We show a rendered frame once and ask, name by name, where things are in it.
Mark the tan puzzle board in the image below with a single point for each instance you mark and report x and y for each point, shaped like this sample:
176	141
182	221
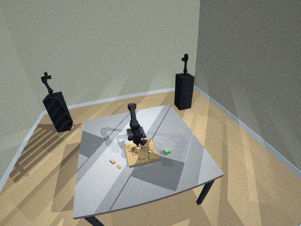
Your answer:
142	154

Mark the light green block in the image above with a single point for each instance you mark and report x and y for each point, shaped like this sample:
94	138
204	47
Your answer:
166	151

